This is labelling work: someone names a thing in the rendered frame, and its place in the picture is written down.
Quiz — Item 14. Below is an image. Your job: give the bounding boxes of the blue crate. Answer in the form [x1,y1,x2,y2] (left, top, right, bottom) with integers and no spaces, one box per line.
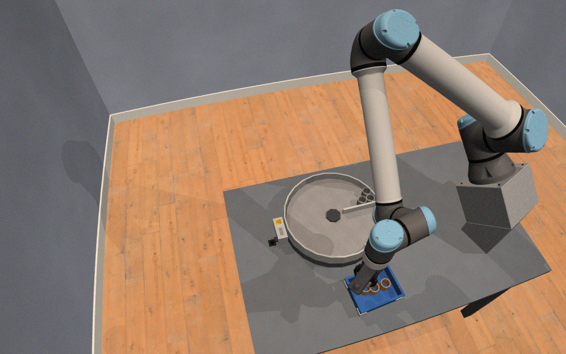
[344,265,403,317]

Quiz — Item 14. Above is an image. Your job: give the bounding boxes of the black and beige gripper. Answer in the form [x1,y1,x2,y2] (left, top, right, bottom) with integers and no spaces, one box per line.
[354,260,383,287]

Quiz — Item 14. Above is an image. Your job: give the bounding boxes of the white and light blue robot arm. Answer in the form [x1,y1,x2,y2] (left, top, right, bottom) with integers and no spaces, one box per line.
[348,9,549,295]

